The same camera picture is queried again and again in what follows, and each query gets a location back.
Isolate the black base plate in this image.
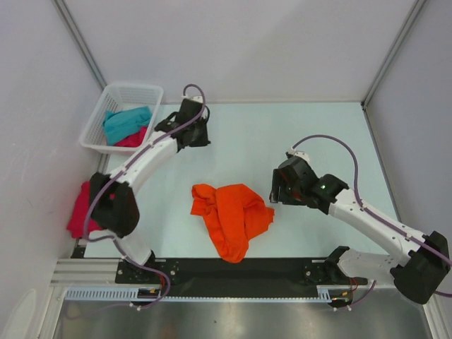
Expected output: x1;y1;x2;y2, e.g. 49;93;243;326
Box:
114;257;368;299

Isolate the orange t shirt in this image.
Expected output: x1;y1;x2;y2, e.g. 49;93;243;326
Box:
191;184;275;263

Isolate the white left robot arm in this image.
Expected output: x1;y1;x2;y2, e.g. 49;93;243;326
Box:
86;96;210;283

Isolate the white plastic mesh basket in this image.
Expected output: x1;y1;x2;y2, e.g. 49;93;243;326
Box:
79;83;164;155

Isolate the teal t shirt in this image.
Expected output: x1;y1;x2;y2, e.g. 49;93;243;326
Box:
102;106;153;146

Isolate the pink t shirt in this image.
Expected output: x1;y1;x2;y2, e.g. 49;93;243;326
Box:
114;126;148;148

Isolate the folded red t shirt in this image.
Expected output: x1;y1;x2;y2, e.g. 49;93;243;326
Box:
66;182;90;239

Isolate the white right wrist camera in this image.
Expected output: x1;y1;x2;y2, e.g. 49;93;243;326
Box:
286;148;310;164

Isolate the aluminium frame rail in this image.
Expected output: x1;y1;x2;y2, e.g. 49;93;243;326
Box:
49;257;452;290

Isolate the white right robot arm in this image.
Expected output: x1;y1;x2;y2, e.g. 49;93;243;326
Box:
269;155;451;304

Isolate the white slotted cable duct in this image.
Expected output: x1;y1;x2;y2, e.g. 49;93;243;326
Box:
64;287;352;308

